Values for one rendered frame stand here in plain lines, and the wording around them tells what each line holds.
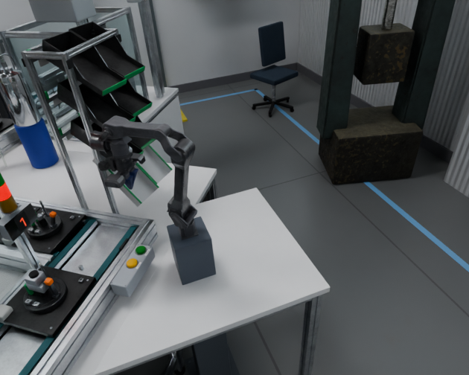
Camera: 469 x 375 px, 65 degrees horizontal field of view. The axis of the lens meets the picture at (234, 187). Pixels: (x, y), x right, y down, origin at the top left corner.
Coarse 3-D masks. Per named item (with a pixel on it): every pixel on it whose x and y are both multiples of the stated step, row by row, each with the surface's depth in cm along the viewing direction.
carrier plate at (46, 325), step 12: (48, 276) 137; (60, 276) 137; (72, 276) 136; (84, 276) 136; (24, 288) 133; (72, 288) 132; (84, 288) 132; (12, 300) 129; (72, 300) 128; (12, 312) 125; (24, 312) 125; (48, 312) 124; (60, 312) 124; (72, 312) 125; (12, 324) 122; (24, 324) 121; (36, 324) 120; (48, 324) 120; (60, 324) 120
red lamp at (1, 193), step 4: (4, 184) 118; (0, 188) 117; (4, 188) 118; (8, 188) 120; (0, 192) 117; (4, 192) 118; (8, 192) 120; (0, 196) 118; (4, 196) 119; (8, 196) 120; (0, 200) 119
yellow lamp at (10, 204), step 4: (12, 196) 122; (4, 200) 119; (8, 200) 120; (12, 200) 122; (0, 204) 120; (4, 204) 120; (8, 204) 121; (12, 204) 122; (16, 204) 124; (0, 208) 121; (4, 208) 121; (8, 208) 121; (12, 208) 122; (4, 212) 122; (8, 212) 122
